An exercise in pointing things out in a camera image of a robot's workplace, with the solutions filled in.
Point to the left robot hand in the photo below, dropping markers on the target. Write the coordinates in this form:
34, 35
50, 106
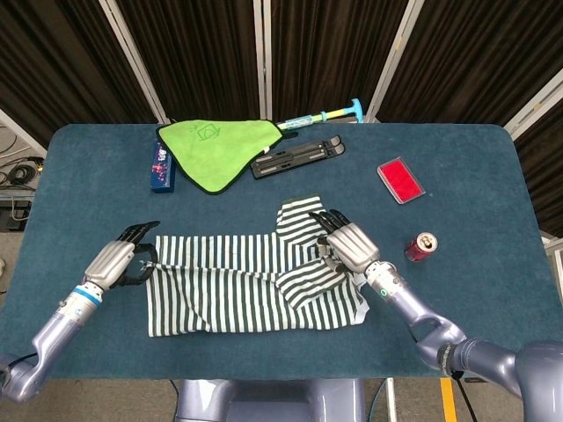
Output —
110, 264

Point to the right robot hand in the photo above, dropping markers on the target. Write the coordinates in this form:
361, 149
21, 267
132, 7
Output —
354, 248

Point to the green white striped T-shirt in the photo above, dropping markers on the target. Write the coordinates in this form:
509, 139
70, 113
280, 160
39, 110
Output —
220, 285

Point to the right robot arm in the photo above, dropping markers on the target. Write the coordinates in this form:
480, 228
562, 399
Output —
418, 316

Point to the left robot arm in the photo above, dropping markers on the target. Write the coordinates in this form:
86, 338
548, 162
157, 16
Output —
57, 321

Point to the red soda can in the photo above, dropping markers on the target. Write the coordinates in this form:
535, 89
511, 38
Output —
418, 250

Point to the red ink pad case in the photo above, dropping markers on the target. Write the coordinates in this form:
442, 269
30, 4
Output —
400, 180

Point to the blue printed carton box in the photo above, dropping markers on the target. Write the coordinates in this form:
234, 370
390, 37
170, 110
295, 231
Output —
162, 176

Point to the black floor box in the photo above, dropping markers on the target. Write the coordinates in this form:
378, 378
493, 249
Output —
13, 215

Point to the black folding stand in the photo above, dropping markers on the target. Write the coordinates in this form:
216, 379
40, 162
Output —
286, 160

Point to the blue green toy pump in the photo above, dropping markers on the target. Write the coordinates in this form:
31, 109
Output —
308, 118

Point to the green microfiber cloth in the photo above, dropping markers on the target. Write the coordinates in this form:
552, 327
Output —
206, 149

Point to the white table leg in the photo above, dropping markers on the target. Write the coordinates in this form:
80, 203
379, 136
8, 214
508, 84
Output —
391, 404

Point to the grey robot torso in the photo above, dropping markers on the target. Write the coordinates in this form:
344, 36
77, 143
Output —
264, 404

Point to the white screen frame post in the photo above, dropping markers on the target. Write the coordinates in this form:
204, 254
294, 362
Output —
396, 53
19, 132
534, 110
132, 57
262, 53

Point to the white frame foot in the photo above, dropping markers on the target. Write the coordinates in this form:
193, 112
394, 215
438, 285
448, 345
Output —
555, 252

